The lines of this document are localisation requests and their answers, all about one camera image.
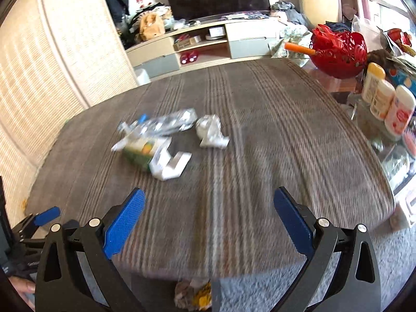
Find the green white carton box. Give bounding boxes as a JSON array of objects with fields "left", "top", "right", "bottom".
[{"left": 111, "top": 137, "right": 192, "bottom": 181}]

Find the white tissue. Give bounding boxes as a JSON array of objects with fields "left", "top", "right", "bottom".
[
  {"left": 195, "top": 115, "right": 230, "bottom": 149},
  {"left": 174, "top": 279, "right": 197, "bottom": 311}
]

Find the crushed clear plastic bottle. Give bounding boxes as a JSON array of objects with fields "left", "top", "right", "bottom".
[{"left": 117, "top": 108, "right": 197, "bottom": 136}]

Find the yellow snack bag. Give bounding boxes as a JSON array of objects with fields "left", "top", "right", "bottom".
[{"left": 192, "top": 282, "right": 212, "bottom": 311}]

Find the left human hand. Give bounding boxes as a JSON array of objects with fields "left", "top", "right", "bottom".
[{"left": 9, "top": 276, "right": 35, "bottom": 311}]

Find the grey plaid tablecloth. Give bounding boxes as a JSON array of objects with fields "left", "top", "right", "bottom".
[{"left": 27, "top": 59, "right": 394, "bottom": 277}]

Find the pink label white bottle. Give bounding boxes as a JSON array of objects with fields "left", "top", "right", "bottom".
[{"left": 384, "top": 85, "right": 415, "bottom": 137}]

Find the white cream middle bottle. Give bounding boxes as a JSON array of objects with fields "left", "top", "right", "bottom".
[{"left": 370, "top": 80, "right": 395, "bottom": 121}]

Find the bamboo folding screen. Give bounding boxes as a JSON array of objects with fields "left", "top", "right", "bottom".
[{"left": 1, "top": 0, "right": 138, "bottom": 223}]

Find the yellow cap lotion bottle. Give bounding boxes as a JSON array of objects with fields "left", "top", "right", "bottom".
[{"left": 362, "top": 62, "right": 386, "bottom": 104}]

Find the red plastic basket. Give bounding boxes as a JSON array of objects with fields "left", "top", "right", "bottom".
[{"left": 310, "top": 24, "right": 367, "bottom": 79}]

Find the orange carrot toy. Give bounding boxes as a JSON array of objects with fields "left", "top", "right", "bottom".
[{"left": 284, "top": 42, "right": 316, "bottom": 56}]

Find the beige tv cabinet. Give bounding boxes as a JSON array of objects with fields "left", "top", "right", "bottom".
[{"left": 126, "top": 18, "right": 283, "bottom": 81}]

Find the brown plush toy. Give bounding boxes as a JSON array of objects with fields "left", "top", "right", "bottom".
[{"left": 140, "top": 12, "right": 165, "bottom": 41}]

